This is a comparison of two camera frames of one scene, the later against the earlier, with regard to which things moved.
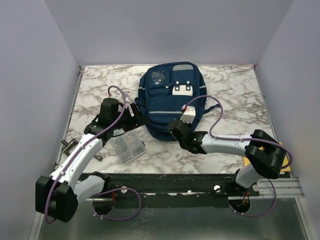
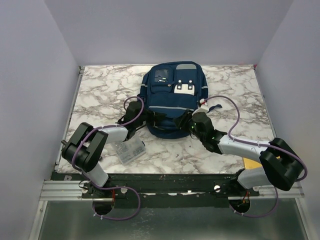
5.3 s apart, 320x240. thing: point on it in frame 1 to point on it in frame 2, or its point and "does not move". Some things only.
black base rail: [174, 190] does not move
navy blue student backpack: [171, 92] does not move
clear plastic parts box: [129, 148] does not move
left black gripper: [134, 122] to [154, 117]
